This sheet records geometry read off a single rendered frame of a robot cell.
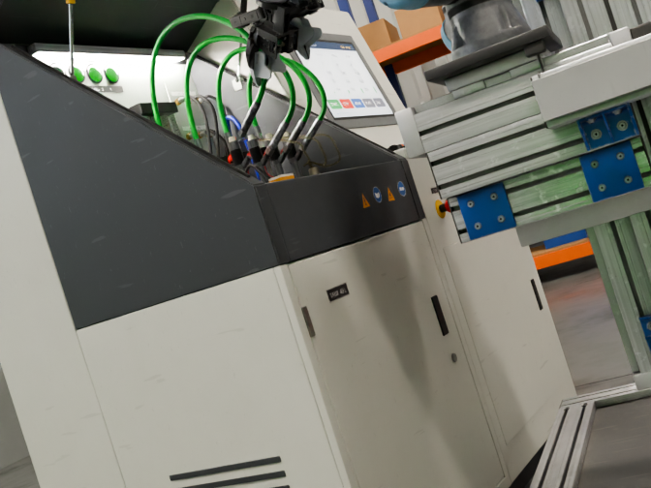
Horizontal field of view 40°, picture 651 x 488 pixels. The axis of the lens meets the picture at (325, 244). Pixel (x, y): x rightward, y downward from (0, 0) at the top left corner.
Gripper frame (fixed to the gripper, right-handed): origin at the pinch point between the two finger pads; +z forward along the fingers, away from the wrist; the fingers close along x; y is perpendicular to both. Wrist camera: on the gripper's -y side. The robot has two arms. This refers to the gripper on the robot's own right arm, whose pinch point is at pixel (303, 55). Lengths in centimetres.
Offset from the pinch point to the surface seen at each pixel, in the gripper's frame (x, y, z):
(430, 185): 44, 0, 36
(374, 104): 83, -26, 4
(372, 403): -19, 0, 75
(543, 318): 96, 0, 86
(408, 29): 509, -177, -103
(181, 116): 21, -53, -4
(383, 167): 20.0, 0.0, 28.5
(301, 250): -26.2, -0.1, 41.1
